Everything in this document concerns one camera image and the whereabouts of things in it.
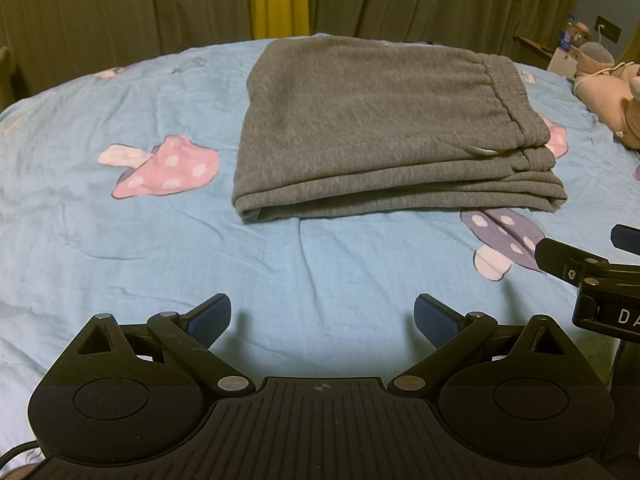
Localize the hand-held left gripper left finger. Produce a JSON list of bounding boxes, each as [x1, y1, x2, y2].
[[64, 294, 255, 395]]

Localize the wall socket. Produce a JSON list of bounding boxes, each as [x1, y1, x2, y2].
[[593, 14, 624, 45]]

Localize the pink plush toy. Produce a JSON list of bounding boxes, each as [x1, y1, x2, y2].
[[573, 41, 640, 151]]

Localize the clear plastic bottle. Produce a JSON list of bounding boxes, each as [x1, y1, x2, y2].
[[558, 12, 592, 54]]

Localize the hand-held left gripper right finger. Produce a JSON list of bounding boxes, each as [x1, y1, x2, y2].
[[391, 294, 584, 394]]

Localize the wooden nightstand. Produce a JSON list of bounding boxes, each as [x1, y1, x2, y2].
[[516, 34, 559, 69]]

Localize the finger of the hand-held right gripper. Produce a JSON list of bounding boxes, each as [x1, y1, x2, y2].
[[534, 237, 640, 289], [610, 223, 640, 251]]

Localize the blue mushroom print bed sheet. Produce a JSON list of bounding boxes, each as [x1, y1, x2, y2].
[[0, 32, 640, 463]]

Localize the black cable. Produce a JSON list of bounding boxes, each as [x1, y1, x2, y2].
[[0, 438, 49, 467]]

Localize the grey pants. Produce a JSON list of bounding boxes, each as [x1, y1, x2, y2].
[[231, 35, 569, 222]]

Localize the white box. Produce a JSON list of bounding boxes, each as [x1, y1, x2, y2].
[[546, 47, 582, 80]]

